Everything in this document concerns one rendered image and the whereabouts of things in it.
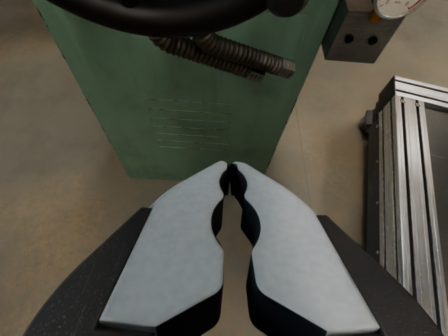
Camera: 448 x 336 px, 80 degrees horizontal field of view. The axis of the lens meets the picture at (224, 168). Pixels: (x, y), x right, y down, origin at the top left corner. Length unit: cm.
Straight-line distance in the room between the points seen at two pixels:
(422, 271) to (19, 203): 110
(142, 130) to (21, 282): 54
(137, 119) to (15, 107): 71
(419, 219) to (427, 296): 17
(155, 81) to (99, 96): 14
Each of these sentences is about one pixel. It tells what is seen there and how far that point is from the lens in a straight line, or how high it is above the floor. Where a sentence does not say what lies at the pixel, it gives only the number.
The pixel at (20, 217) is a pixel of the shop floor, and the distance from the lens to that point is 103.
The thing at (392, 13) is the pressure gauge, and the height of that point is 64.
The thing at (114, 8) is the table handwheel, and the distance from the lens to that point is 25.
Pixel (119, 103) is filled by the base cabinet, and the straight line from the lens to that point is 63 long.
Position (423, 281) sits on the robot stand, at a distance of 76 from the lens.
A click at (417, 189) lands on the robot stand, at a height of 23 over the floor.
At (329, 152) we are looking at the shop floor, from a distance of 107.
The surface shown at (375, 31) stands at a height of 59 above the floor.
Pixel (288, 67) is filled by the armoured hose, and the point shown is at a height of 57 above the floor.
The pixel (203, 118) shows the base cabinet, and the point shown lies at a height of 34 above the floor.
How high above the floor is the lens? 82
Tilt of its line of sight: 61 degrees down
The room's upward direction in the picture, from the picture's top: 8 degrees clockwise
